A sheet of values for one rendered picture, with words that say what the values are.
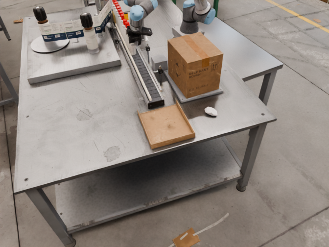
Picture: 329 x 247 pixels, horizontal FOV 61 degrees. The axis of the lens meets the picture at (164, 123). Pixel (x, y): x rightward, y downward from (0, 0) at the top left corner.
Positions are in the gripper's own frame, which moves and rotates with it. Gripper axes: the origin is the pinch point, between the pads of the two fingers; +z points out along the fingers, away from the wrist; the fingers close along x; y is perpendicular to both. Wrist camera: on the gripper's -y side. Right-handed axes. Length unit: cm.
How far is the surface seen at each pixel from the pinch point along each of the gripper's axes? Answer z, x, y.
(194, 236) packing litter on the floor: 45, 134, -6
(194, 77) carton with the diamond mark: -14.9, 38.5, -24.3
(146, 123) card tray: -6, 56, 11
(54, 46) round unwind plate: 41, -37, 58
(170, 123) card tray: -8, 61, -3
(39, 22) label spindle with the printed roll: 29, -51, 63
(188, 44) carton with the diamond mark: -16.1, 16.8, -27.5
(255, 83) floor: 117, 11, -143
